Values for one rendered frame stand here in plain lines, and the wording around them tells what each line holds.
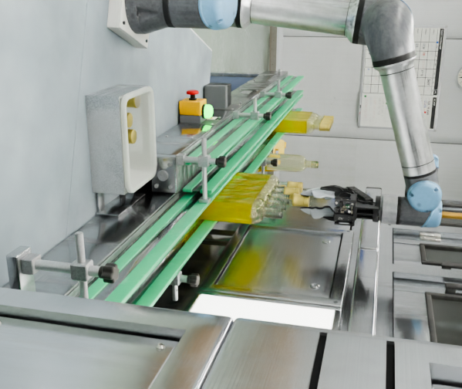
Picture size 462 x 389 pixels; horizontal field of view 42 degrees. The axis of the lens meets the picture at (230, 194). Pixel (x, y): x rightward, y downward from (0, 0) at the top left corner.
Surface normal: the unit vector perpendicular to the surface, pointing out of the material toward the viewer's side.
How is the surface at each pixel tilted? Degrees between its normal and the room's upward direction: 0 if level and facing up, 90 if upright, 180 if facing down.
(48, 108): 0
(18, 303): 90
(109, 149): 90
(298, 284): 90
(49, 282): 90
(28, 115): 0
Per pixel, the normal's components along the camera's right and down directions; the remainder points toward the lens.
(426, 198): -0.25, 0.33
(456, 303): 0.00, -0.95
